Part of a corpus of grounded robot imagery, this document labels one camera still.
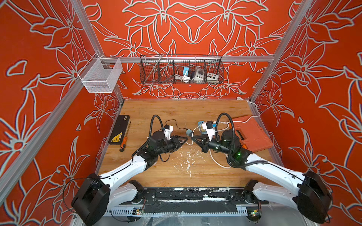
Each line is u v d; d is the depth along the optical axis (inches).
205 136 25.5
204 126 25.0
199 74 35.6
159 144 24.4
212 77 36.6
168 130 29.1
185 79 33.8
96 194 15.7
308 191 15.5
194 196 29.2
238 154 23.0
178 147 26.8
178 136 28.2
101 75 36.6
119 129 39.9
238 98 47.8
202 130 25.5
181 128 39.6
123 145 35.4
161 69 39.6
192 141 27.8
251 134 36.4
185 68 32.9
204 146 24.9
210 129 24.7
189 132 37.5
